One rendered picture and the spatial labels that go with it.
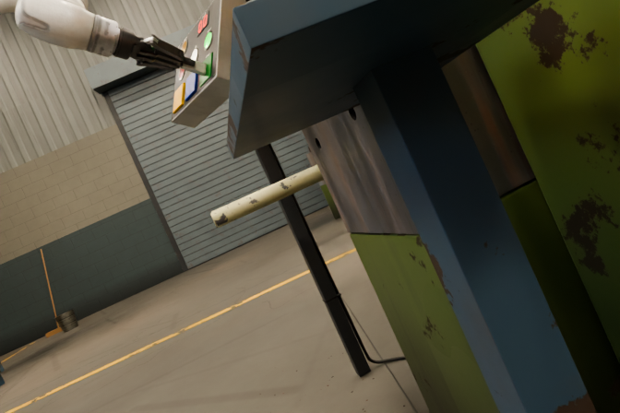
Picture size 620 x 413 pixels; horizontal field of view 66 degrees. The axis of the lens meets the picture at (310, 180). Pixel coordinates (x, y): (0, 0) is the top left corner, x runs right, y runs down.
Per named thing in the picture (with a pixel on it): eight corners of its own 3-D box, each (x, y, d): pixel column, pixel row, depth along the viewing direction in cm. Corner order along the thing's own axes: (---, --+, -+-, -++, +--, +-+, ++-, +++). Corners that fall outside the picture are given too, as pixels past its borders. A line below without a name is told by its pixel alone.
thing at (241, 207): (218, 230, 118) (208, 210, 118) (217, 230, 123) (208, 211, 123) (368, 160, 128) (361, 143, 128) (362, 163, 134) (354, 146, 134)
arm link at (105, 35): (91, 39, 109) (118, 48, 113) (97, 6, 112) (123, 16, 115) (83, 57, 116) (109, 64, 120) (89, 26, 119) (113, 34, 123)
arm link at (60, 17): (96, 21, 108) (95, -1, 117) (17, -6, 100) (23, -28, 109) (84, 62, 113) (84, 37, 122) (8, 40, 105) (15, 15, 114)
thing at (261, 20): (251, 49, 21) (232, 6, 21) (232, 159, 60) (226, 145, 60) (744, -140, 26) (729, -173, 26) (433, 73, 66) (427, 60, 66)
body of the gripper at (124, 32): (109, 61, 120) (146, 72, 125) (117, 45, 113) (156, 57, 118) (113, 36, 122) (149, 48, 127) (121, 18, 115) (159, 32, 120)
